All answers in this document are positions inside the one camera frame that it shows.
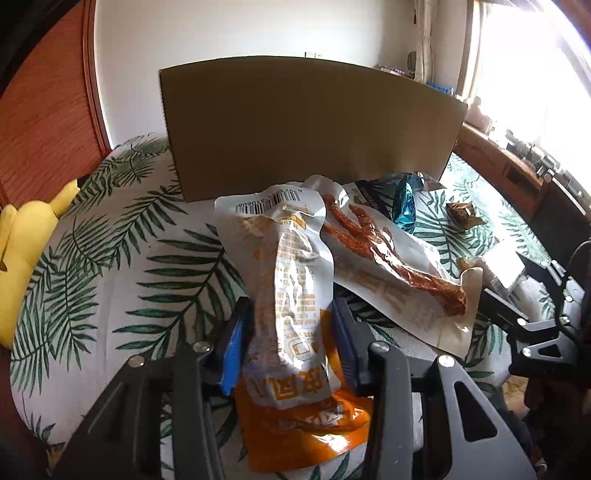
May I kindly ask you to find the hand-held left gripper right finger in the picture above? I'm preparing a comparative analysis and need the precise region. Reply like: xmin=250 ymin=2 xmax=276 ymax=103
xmin=329 ymin=296 xmax=539 ymax=480

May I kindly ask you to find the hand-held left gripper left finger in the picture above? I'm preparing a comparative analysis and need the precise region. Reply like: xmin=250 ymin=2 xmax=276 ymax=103
xmin=46 ymin=296 xmax=254 ymax=480

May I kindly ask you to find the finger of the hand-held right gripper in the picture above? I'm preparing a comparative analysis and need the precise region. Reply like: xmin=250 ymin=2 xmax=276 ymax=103
xmin=517 ymin=252 xmax=568 ymax=288
xmin=482 ymin=291 xmax=531 ymax=330

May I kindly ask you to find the small clear snack packet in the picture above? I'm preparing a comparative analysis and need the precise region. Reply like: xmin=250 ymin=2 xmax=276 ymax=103
xmin=457 ymin=251 xmax=527 ymax=298

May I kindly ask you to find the white orange snack packet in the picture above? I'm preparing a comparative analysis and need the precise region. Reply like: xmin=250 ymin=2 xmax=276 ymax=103
xmin=215 ymin=184 xmax=374 ymax=472

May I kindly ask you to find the brown cardboard box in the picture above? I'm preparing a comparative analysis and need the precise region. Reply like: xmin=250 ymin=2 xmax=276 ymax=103
xmin=158 ymin=55 xmax=469 ymax=204

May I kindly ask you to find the floral cloth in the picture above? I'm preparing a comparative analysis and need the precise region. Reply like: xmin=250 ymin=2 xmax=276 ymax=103
xmin=501 ymin=376 xmax=532 ymax=418

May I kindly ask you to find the small brown snack wrapper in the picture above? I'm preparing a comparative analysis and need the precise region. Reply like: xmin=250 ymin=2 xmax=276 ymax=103
xmin=445 ymin=202 xmax=485 ymax=229

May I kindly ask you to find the clear meat stick snack packet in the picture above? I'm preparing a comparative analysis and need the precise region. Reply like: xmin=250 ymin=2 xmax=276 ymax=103
xmin=302 ymin=175 xmax=483 ymax=358

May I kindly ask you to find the row of small ornaments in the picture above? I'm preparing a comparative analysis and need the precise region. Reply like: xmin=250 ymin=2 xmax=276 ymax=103
xmin=505 ymin=129 xmax=591 ymax=204

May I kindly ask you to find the leaf print blanket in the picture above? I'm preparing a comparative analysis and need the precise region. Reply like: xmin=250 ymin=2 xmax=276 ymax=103
xmin=9 ymin=134 xmax=555 ymax=480

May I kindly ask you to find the wooden cabinet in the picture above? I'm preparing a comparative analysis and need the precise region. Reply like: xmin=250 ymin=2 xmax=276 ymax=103
xmin=455 ymin=122 xmax=591 ymax=245

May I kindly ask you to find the blue foil snack packet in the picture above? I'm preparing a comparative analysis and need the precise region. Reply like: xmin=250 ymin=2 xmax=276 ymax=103
xmin=392 ymin=173 xmax=428 ymax=234

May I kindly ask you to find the bright window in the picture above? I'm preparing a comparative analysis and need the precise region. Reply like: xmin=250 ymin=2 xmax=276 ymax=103
xmin=466 ymin=0 xmax=591 ymax=176

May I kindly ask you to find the yellow plush toy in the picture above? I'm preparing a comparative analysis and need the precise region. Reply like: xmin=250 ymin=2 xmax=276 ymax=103
xmin=0 ymin=179 xmax=80 ymax=348

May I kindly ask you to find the patterned curtain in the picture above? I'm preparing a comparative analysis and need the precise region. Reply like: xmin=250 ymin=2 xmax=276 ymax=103
xmin=413 ymin=0 xmax=437 ymax=84

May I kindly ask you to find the wooden headboard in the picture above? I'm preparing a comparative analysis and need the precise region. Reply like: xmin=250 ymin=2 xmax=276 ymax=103
xmin=0 ymin=0 xmax=114 ymax=208

